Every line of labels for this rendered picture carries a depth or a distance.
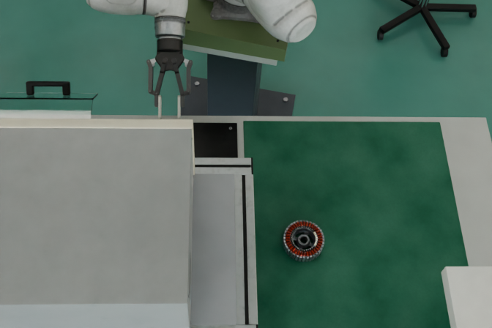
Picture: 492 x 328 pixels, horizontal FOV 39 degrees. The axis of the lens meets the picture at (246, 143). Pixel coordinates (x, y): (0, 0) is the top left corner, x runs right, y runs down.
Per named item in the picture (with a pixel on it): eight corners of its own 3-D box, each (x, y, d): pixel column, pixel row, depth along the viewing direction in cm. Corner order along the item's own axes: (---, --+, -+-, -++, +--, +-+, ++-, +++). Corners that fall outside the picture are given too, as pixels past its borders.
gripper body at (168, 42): (184, 41, 205) (184, 72, 205) (156, 40, 205) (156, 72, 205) (184, 36, 198) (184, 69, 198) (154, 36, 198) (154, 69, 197)
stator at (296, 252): (282, 261, 188) (283, 256, 185) (282, 223, 194) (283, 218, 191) (323, 263, 188) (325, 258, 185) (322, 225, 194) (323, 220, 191)
